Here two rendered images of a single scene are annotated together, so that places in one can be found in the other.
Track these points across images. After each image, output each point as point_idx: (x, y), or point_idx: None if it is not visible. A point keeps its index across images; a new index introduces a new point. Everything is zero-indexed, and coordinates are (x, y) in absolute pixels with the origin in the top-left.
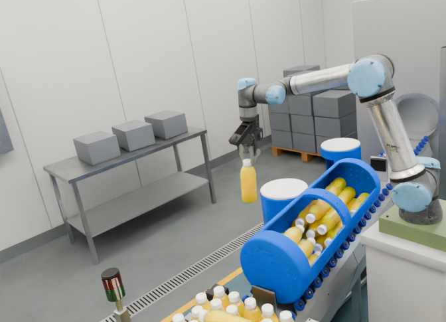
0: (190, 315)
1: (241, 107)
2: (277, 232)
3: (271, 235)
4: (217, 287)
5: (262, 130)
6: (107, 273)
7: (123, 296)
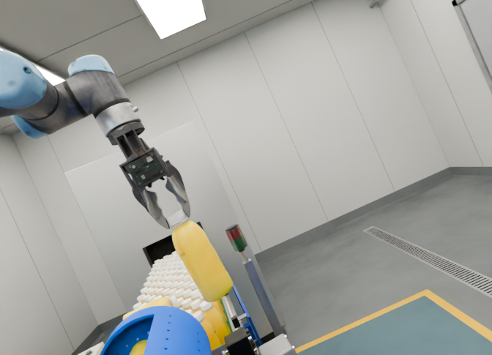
0: (286, 347)
1: (135, 108)
2: (127, 323)
3: (132, 316)
4: (198, 313)
5: (121, 170)
6: (231, 226)
7: (233, 250)
